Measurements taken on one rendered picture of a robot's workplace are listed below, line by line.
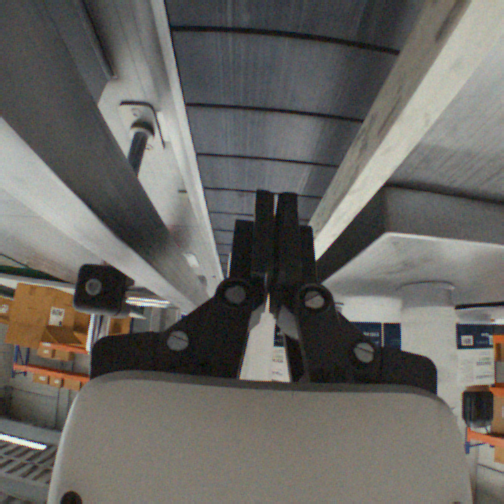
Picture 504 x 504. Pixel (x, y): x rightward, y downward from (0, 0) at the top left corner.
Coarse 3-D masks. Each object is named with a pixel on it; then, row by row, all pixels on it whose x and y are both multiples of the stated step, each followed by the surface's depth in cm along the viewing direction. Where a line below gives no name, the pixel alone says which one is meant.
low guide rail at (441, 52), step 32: (448, 0) 5; (480, 0) 4; (416, 32) 6; (448, 32) 5; (480, 32) 5; (416, 64) 7; (448, 64) 6; (384, 96) 9; (416, 96) 7; (448, 96) 7; (384, 128) 9; (416, 128) 8; (352, 160) 12; (384, 160) 10; (352, 192) 12; (320, 224) 17
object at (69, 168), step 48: (0, 0) 2; (0, 48) 2; (48, 48) 2; (0, 96) 2; (48, 96) 3; (0, 144) 2; (48, 144) 3; (96, 144) 4; (48, 192) 3; (96, 192) 4; (144, 192) 6; (96, 240) 5; (144, 240) 6; (192, 288) 13
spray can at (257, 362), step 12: (228, 264) 32; (264, 312) 29; (264, 324) 28; (252, 336) 28; (264, 336) 28; (252, 348) 27; (264, 348) 28; (252, 360) 27; (264, 360) 28; (252, 372) 27; (264, 372) 27
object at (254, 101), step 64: (192, 0) 8; (256, 0) 8; (320, 0) 8; (384, 0) 7; (192, 64) 10; (256, 64) 10; (320, 64) 10; (384, 64) 10; (192, 128) 14; (256, 128) 14; (320, 128) 13; (320, 192) 19
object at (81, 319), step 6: (78, 312) 210; (78, 318) 210; (84, 318) 222; (78, 324) 211; (84, 324) 221; (78, 330) 211; (84, 330) 222; (42, 336) 186; (48, 336) 187; (78, 336) 225; (84, 336) 226; (42, 342) 183; (48, 342) 184; (54, 342) 185; (84, 342) 226
